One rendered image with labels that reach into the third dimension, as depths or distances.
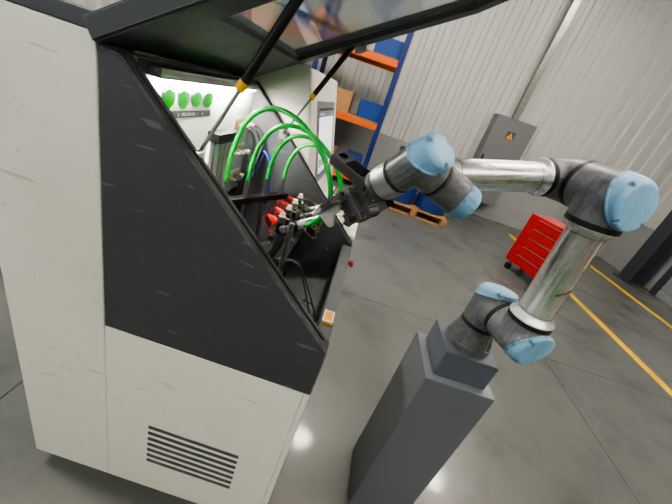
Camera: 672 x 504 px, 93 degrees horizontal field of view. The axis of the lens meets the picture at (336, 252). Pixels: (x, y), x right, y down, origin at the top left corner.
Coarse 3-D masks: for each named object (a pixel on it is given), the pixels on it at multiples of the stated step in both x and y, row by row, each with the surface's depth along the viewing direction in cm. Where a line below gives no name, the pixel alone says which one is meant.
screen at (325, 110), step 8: (320, 104) 136; (328, 104) 156; (320, 112) 138; (328, 112) 158; (320, 120) 140; (328, 120) 160; (320, 128) 142; (328, 128) 163; (320, 136) 144; (328, 136) 166; (328, 144) 169; (320, 160) 151; (328, 160) 175; (320, 168) 153; (320, 176) 156
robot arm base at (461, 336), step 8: (456, 320) 108; (464, 320) 104; (448, 328) 109; (456, 328) 105; (464, 328) 103; (472, 328) 101; (448, 336) 107; (456, 336) 104; (464, 336) 103; (472, 336) 101; (480, 336) 101; (488, 336) 101; (456, 344) 104; (464, 344) 102; (472, 344) 101; (480, 344) 101; (488, 344) 102; (464, 352) 103; (472, 352) 102; (480, 352) 102; (488, 352) 104
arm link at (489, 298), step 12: (480, 288) 100; (492, 288) 98; (504, 288) 101; (480, 300) 99; (492, 300) 96; (504, 300) 94; (516, 300) 95; (468, 312) 103; (480, 312) 98; (492, 312) 94; (480, 324) 99
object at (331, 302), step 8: (344, 248) 133; (344, 256) 127; (336, 264) 119; (344, 264) 121; (336, 272) 114; (344, 272) 116; (336, 280) 109; (328, 288) 104; (336, 288) 105; (328, 296) 99; (336, 296) 101; (328, 304) 96; (336, 304) 97; (336, 312) 94; (320, 320) 88; (320, 328) 85; (328, 328) 86; (328, 336) 83
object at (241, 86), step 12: (300, 0) 51; (288, 12) 51; (276, 24) 52; (288, 24) 53; (276, 36) 53; (264, 48) 54; (252, 60) 56; (264, 60) 56; (252, 72) 56; (240, 84) 57; (228, 108) 60; (204, 144) 64
